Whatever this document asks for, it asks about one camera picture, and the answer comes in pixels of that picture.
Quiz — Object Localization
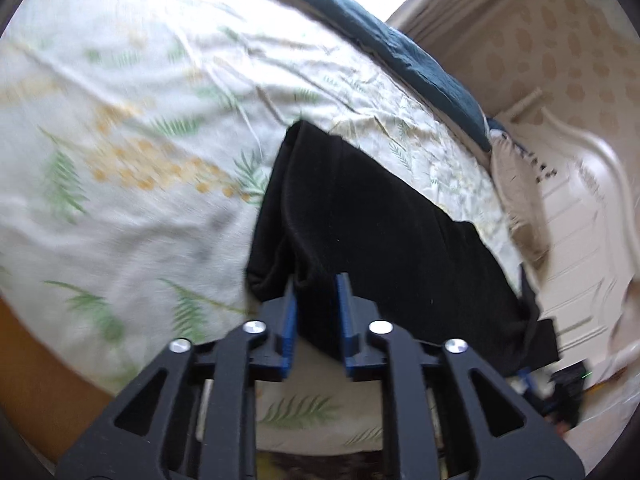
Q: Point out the black pants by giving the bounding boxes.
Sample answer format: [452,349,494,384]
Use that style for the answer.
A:
[246,121,559,376]

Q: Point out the white carved headboard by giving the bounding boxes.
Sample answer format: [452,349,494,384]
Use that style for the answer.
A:
[497,89,639,366]

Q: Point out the beige pillow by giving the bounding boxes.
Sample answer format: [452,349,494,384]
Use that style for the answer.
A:
[489,129,551,269]

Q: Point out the floral bed sheet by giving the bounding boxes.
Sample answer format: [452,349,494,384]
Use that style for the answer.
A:
[1,0,525,462]

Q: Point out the teal quilt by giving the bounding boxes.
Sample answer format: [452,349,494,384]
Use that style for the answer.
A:
[297,0,491,153]

